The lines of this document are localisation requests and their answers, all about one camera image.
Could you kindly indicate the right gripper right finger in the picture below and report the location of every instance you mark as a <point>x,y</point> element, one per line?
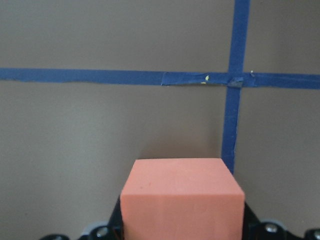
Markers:
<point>254,229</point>

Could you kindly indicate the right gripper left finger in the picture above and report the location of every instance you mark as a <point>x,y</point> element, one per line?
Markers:
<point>112,229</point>

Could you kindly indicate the orange foam cube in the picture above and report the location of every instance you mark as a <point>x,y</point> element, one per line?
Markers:
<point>182,199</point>

